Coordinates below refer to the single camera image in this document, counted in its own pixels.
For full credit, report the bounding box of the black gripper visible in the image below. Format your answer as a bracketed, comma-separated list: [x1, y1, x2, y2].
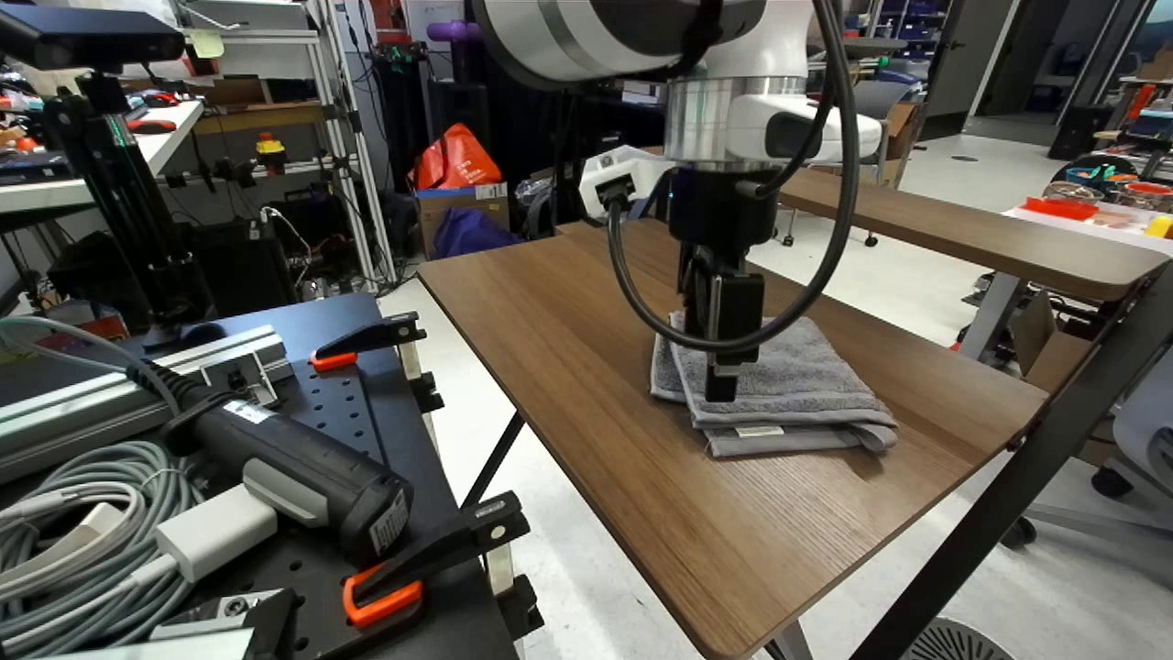
[667, 168, 773, 404]

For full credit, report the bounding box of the grey towel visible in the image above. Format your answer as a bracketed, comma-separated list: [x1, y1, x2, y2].
[650, 320, 897, 459]

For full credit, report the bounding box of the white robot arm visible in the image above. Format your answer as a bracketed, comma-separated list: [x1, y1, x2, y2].
[468, 0, 860, 404]

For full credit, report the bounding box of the long wooden shelf board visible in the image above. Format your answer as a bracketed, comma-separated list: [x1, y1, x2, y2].
[635, 140, 1173, 306]

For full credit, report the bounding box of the cardboard box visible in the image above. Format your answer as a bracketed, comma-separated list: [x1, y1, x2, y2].
[417, 182, 512, 257]

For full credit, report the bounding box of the orange bag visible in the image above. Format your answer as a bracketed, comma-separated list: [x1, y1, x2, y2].
[415, 119, 502, 191]

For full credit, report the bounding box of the black perforated workbench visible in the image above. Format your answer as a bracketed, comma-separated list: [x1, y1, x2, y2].
[0, 290, 546, 660]

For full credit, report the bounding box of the black orange clamp far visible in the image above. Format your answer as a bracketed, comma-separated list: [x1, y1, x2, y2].
[307, 310, 424, 372]

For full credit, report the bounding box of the black orange clamp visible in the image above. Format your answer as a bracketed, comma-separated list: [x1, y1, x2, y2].
[340, 492, 529, 631]
[307, 310, 424, 372]

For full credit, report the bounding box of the black orange clamp near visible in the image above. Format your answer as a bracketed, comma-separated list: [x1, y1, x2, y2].
[340, 492, 529, 631]

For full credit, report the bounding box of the black handheld scanner device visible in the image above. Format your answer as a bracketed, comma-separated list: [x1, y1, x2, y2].
[192, 398, 409, 569]

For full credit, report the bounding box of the white power adapter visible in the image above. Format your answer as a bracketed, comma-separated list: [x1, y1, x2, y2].
[153, 484, 278, 581]

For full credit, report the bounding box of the white metal shelf rack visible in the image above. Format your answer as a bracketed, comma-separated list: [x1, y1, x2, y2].
[177, 0, 401, 290]

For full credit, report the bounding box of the white side table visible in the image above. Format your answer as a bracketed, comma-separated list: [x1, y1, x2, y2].
[0, 95, 209, 221]

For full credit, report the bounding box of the wooden table with black frame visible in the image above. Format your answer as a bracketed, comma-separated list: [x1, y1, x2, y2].
[421, 222, 1170, 660]

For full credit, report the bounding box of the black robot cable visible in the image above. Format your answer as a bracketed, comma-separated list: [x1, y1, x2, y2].
[606, 0, 866, 358]

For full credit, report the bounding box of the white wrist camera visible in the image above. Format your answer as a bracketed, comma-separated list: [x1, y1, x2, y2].
[578, 141, 669, 221]

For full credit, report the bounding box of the black camera on tripod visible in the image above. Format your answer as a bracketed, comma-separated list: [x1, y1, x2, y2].
[0, 4, 209, 326]

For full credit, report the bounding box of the aluminium extrusion rail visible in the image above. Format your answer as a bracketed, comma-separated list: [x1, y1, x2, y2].
[0, 326, 291, 484]

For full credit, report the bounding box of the grey coiled cable bundle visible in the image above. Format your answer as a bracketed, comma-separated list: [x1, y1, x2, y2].
[0, 435, 205, 660]

